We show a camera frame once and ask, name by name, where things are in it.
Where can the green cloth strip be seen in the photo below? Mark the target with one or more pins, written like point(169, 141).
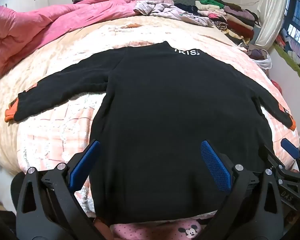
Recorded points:
point(290, 62)

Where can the small red object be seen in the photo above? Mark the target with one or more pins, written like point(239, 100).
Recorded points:
point(277, 86)

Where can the colourful clothes heap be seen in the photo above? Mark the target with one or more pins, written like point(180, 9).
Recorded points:
point(287, 40)

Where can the lavender printed garment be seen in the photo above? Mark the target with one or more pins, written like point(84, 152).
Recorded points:
point(170, 12)

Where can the stack of folded clothes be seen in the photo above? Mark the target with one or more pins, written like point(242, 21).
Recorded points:
point(240, 20)

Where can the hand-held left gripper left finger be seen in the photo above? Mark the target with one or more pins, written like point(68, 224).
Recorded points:
point(83, 162)

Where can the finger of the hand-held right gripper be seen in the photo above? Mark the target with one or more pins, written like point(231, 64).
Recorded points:
point(270, 156)
point(290, 148)

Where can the white curtain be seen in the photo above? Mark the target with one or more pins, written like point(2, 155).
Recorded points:
point(272, 17)

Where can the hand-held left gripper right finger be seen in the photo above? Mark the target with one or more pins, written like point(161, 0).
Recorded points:
point(215, 165)

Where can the white plastic bag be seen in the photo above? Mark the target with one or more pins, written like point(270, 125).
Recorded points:
point(265, 62)

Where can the peach white plaid blanket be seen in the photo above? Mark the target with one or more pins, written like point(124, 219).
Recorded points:
point(65, 120)

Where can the black sweater with orange cuffs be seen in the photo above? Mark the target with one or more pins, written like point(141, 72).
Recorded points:
point(165, 105)

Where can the beige bed sheet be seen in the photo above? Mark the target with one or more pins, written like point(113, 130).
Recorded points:
point(0, 100)

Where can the pink duvet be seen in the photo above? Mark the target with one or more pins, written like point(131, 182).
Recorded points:
point(40, 25)

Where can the dark navy garment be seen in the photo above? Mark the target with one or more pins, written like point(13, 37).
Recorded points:
point(190, 8)

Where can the pink cartoon print clothing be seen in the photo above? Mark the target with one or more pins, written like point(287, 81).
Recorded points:
point(165, 230)

